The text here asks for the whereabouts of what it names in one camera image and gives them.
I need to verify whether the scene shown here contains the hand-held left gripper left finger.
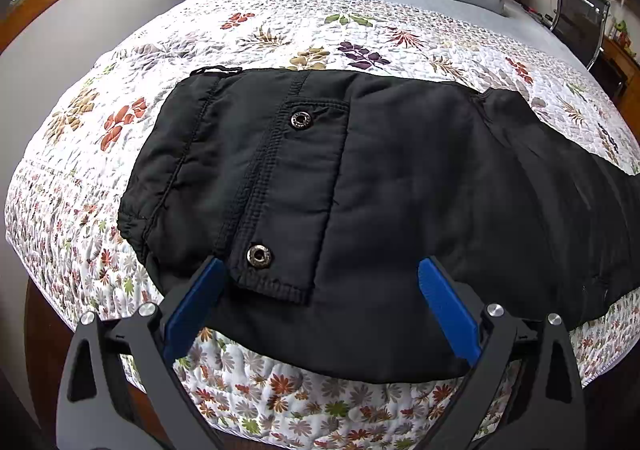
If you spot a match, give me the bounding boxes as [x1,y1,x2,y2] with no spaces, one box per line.
[56,257,231,450]

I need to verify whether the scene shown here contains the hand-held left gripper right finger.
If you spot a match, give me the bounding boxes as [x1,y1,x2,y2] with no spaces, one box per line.
[417,257,586,450]

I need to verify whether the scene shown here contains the black pants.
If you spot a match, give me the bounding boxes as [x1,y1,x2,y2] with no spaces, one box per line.
[117,65,640,383]

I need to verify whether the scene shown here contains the wooden desk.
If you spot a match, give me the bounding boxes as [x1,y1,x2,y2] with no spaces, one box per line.
[590,37,640,123]

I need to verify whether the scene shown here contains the floral quilted bedspread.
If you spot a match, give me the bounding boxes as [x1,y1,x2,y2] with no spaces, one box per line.
[4,0,640,450]

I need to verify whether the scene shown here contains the black office chair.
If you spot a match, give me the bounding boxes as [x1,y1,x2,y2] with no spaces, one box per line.
[545,0,613,72]

